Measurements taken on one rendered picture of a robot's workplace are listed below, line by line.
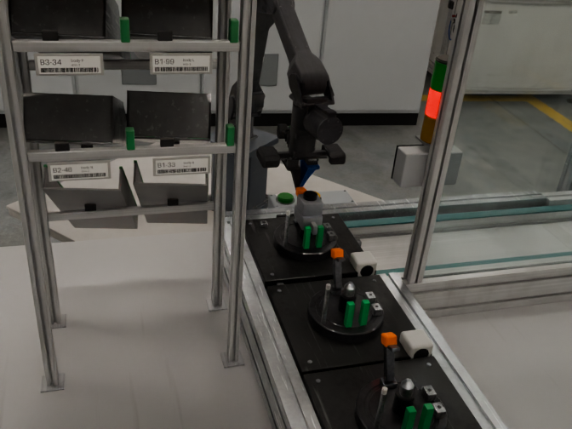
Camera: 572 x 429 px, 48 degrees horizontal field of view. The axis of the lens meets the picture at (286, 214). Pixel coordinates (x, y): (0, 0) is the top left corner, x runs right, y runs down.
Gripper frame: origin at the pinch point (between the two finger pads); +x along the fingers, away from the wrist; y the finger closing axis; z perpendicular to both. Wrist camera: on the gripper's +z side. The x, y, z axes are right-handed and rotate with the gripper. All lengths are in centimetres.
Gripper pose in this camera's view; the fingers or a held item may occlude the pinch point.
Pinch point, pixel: (299, 176)
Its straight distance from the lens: 140.2
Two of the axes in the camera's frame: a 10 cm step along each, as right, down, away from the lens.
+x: -0.8, 8.6, 5.1
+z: -2.6, -5.1, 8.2
